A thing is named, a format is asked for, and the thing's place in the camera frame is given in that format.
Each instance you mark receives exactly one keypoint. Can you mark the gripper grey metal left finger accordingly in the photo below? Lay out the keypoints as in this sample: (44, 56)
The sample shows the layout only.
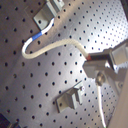
(102, 73)

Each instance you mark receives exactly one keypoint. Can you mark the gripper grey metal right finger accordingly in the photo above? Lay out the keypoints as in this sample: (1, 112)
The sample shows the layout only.
(116, 55)

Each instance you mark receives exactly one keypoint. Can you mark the grey clip at top edge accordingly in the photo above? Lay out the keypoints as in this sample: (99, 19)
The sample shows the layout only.
(57, 4)

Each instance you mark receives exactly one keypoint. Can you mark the grey cable clip bottom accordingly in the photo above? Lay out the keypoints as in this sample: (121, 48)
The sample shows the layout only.
(71, 97)

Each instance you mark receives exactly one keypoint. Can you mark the grey cable clip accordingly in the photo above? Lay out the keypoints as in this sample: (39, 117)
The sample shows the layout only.
(44, 16)
(71, 97)

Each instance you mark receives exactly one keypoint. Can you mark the grey cable clip top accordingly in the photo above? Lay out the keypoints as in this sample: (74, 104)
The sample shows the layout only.
(44, 16)

